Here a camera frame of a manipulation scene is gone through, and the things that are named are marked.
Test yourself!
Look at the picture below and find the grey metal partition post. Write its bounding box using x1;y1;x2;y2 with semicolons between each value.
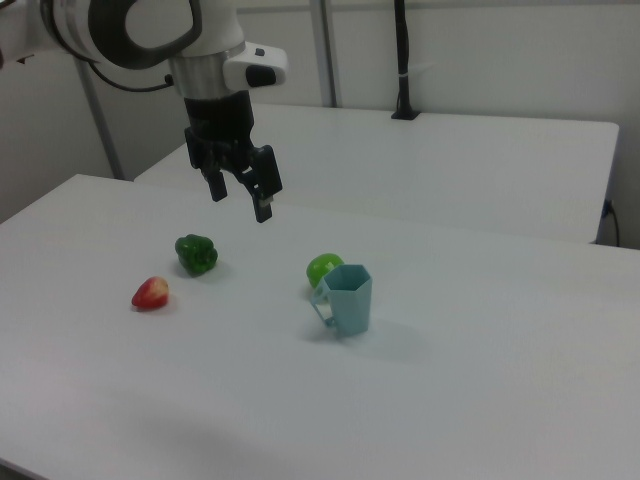
308;0;343;108
74;51;125;180

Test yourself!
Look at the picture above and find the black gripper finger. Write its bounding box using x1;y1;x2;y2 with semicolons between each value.
201;147;230;203
238;144;284;224

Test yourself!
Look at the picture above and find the light green apple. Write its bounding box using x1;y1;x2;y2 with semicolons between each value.
305;252;345;290

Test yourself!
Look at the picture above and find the dark cable at table edge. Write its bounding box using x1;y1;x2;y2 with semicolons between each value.
603;198;622;247

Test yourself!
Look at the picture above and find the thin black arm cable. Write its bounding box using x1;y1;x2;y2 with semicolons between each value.
87;60;174;94

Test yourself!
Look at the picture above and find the light blue faceted mug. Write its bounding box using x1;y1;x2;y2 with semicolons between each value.
307;264;374;338

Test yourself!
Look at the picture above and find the black camera pole with band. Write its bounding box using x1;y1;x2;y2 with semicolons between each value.
390;0;422;122

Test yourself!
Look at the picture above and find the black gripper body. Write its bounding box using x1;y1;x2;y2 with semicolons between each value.
182;91;257;172

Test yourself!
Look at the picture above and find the red strawberry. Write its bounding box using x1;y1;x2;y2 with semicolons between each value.
131;275;171;312

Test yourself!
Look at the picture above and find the dark green bell pepper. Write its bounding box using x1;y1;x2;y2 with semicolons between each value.
174;233;220;277

